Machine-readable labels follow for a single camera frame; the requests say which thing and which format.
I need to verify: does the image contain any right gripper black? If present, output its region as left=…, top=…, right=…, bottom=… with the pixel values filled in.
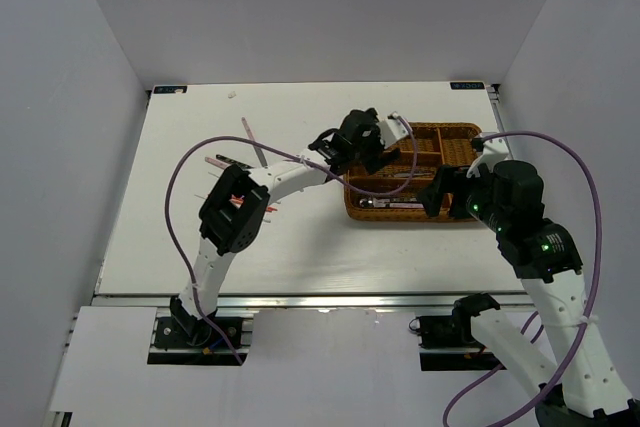
left=415, top=161, right=508, bottom=232

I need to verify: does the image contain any knife with pink handle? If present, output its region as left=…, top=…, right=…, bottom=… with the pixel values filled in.
left=241, top=117, right=268, bottom=167

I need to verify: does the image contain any knife with black handle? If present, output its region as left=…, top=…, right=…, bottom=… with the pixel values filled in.
left=380, top=168, right=436, bottom=179

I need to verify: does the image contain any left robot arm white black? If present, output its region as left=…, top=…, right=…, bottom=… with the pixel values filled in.
left=170, top=108, right=413, bottom=347

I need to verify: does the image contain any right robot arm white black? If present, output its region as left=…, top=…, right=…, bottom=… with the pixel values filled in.
left=417, top=160, right=639, bottom=426

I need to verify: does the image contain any woven wicker cutlery tray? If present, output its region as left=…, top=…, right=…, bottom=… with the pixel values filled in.
left=344, top=122, right=481, bottom=223

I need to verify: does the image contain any orange chopstick lower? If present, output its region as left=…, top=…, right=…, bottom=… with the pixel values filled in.
left=232, top=199, right=279, bottom=213

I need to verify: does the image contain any white chopstick lower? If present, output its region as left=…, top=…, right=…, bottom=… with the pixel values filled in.
left=195, top=194, right=277, bottom=223

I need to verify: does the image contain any blue label left corner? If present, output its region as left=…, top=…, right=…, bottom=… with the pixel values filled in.
left=152, top=85, right=187, bottom=95

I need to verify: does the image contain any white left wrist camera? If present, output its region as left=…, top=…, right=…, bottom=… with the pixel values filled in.
left=377, top=112, right=411, bottom=148

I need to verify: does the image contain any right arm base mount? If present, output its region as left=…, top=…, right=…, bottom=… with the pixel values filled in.
left=408, top=316, right=499, bottom=372

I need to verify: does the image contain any fork with black handle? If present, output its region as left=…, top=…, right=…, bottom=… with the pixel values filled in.
left=215, top=154, right=253, bottom=170

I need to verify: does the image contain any fork with pink handle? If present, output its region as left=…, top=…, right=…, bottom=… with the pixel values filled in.
left=204, top=157, right=230, bottom=170

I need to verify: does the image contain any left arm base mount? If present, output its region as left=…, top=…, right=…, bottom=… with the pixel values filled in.
left=147, top=313, right=253, bottom=367

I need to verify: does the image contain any aluminium rail front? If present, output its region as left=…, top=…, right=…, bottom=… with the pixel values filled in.
left=92, top=291, right=536, bottom=311

